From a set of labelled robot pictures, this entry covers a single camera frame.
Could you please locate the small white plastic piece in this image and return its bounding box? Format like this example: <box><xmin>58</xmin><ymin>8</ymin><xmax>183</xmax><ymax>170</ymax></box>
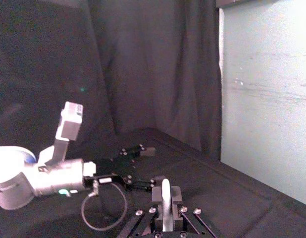
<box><xmin>160</xmin><ymin>178</ymin><xmax>174</xmax><ymax>233</ymax></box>

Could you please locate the black curtain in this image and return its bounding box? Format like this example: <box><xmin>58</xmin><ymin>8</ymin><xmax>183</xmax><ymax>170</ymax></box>
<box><xmin>0</xmin><ymin>0</ymin><xmax>223</xmax><ymax>162</ymax></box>

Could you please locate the thin dark gripper cable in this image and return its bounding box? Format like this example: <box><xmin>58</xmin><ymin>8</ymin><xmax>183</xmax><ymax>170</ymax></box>
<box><xmin>80</xmin><ymin>180</ymin><xmax>129</xmax><ymax>232</ymax></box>

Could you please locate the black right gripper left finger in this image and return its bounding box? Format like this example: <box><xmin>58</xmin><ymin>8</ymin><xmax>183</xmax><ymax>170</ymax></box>
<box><xmin>117</xmin><ymin>185</ymin><xmax>166</xmax><ymax>238</ymax></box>

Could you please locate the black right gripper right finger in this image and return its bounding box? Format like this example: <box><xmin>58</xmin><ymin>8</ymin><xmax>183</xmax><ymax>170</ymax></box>
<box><xmin>171</xmin><ymin>185</ymin><xmax>220</xmax><ymax>238</ymax></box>

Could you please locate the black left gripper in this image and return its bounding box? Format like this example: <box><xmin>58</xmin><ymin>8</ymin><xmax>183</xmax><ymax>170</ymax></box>
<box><xmin>83</xmin><ymin>143</ymin><xmax>166</xmax><ymax>192</ymax></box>

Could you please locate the black table cloth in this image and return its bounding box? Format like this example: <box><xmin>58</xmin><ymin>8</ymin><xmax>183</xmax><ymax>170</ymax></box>
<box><xmin>0</xmin><ymin>126</ymin><xmax>306</xmax><ymax>238</ymax></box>

